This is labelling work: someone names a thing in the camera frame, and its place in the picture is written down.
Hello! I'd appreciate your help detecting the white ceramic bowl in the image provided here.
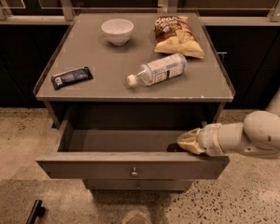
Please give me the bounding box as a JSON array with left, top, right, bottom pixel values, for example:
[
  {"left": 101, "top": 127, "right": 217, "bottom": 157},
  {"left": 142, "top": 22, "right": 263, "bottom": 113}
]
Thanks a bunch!
[{"left": 101, "top": 19, "right": 134, "bottom": 46}]

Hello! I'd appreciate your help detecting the black object on floor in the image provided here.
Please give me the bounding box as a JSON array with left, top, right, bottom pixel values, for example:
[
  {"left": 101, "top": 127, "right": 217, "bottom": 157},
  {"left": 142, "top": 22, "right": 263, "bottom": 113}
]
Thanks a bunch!
[{"left": 26, "top": 200, "right": 46, "bottom": 224}]

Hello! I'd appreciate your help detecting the clear plastic water bottle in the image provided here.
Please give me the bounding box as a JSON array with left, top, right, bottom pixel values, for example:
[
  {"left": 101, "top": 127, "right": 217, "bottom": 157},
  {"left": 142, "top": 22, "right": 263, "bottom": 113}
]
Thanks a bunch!
[{"left": 126, "top": 53, "right": 188, "bottom": 87}]

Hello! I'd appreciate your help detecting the dark blue snack bar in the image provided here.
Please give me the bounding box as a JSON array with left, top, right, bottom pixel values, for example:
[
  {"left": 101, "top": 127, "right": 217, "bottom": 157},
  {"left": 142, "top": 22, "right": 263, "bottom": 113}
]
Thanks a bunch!
[{"left": 51, "top": 66, "right": 93, "bottom": 90}]

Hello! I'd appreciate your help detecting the grey bottom drawer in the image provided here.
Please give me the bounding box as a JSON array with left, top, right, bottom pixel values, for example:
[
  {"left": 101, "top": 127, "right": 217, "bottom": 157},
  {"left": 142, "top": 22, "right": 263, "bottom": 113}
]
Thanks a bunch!
[{"left": 83, "top": 179, "right": 192, "bottom": 191}]

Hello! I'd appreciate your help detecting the grey drawer cabinet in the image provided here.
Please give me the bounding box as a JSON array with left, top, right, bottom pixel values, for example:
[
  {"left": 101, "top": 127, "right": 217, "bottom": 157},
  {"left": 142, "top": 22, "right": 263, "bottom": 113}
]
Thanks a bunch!
[{"left": 32, "top": 12, "right": 236, "bottom": 192}]

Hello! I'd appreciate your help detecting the metal railing frame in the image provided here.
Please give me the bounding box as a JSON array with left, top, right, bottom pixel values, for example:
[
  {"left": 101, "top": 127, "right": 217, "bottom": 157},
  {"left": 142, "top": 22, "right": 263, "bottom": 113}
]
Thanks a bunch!
[{"left": 0, "top": 0, "right": 280, "bottom": 26}]

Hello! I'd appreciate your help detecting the brown chip bag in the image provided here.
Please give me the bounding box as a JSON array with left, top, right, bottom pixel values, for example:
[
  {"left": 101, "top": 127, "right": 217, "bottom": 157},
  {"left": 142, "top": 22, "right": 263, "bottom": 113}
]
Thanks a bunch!
[{"left": 154, "top": 16, "right": 204, "bottom": 59}]

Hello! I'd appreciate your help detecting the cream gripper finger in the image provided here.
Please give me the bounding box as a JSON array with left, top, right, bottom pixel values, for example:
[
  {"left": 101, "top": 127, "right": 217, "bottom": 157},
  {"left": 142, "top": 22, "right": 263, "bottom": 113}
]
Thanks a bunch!
[{"left": 176, "top": 128, "right": 204, "bottom": 155}]

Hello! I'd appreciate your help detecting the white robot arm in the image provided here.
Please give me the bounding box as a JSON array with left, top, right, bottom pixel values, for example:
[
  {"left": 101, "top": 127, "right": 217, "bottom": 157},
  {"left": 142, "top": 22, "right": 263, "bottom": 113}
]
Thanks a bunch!
[{"left": 176, "top": 88, "right": 280, "bottom": 159}]

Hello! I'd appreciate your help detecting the grey drawer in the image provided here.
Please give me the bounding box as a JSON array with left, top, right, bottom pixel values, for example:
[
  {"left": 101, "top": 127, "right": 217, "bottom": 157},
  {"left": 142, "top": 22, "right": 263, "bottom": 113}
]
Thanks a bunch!
[
  {"left": 35, "top": 105, "right": 231, "bottom": 181},
  {"left": 83, "top": 179, "right": 192, "bottom": 191}
]

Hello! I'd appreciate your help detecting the grey top drawer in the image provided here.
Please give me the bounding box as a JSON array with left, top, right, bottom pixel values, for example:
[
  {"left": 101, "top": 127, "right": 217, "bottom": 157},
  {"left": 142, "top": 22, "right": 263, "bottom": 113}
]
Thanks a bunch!
[{"left": 35, "top": 105, "right": 231, "bottom": 181}]

